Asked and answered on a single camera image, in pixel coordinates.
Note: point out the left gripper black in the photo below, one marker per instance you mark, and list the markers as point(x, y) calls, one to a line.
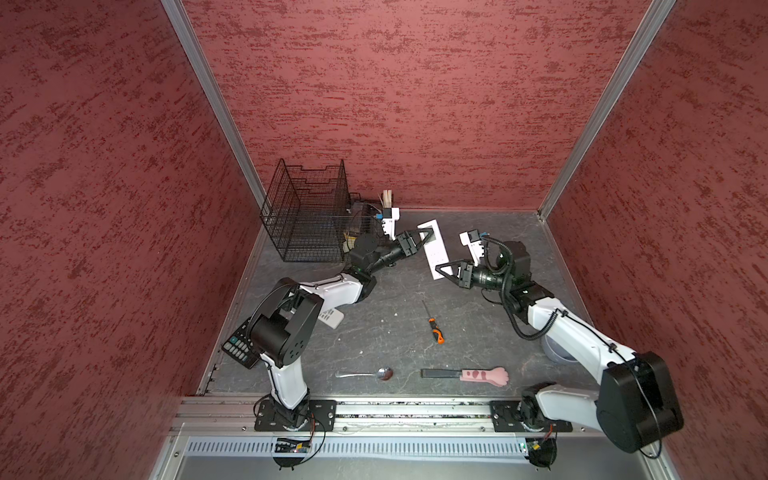
point(408, 246)

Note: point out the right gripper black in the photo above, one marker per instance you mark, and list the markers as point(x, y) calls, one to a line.
point(464, 272)

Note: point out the long white remote control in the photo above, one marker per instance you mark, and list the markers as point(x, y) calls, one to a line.
point(435, 250)

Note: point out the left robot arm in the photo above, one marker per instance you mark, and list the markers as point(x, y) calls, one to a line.
point(280, 328)

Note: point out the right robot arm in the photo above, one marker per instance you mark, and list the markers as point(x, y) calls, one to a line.
point(634, 402)

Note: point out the small white AC remote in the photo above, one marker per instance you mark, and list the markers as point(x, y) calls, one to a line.
point(331, 317)

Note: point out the orange black screwdriver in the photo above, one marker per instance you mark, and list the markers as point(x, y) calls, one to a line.
point(435, 329)

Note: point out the yellow black item in rack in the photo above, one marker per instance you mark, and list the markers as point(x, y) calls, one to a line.
point(358, 222)

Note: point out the pink cat paw tool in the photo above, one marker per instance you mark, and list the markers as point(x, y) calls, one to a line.
point(497, 377)

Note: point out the grey cup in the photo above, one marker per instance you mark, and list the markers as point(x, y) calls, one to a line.
point(556, 353)

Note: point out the metal spoon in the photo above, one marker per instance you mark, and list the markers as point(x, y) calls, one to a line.
point(381, 374)

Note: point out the black calculator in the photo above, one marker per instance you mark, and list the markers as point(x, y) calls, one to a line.
point(240, 348)

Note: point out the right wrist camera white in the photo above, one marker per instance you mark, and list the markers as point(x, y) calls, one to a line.
point(473, 240)

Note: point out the black wire rack organizer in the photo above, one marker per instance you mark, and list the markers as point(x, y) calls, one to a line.
point(305, 209)

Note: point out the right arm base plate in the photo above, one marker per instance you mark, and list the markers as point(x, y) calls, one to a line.
point(521, 416)

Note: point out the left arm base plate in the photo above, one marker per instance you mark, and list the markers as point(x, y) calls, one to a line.
point(310, 414)

